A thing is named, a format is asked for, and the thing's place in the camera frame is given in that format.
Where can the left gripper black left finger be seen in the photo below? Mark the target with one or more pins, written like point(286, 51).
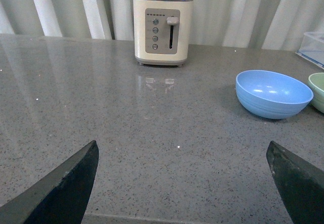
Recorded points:
point(61, 196)

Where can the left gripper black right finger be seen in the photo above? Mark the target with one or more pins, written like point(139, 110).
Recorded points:
point(299, 183)

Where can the blue plastic bowl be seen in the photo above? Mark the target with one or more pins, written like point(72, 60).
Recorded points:
point(270, 94)

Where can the light green plastic bowl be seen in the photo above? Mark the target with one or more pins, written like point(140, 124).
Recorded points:
point(315, 82)

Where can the clear plastic food container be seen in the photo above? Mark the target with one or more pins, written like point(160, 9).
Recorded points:
point(312, 48)

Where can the white pleated curtain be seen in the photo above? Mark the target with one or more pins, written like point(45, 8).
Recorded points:
point(260, 24)

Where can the cream two-slot toaster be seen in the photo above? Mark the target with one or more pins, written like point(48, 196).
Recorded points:
point(161, 31)

